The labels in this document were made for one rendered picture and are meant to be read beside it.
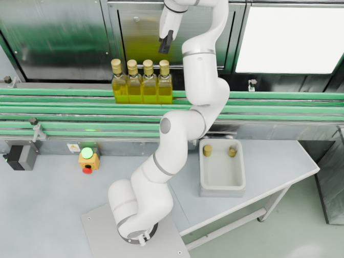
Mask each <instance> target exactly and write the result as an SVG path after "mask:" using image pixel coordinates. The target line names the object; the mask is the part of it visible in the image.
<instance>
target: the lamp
mask: <svg viewBox="0 0 344 258"><path fill-rule="evenodd" d="M81 154H82V157H83V158H84V159H90V158H92V156H93V151H92V150H91V149H90V148H88V147H87V148H84V149H83V150H82V152H81Z"/></svg>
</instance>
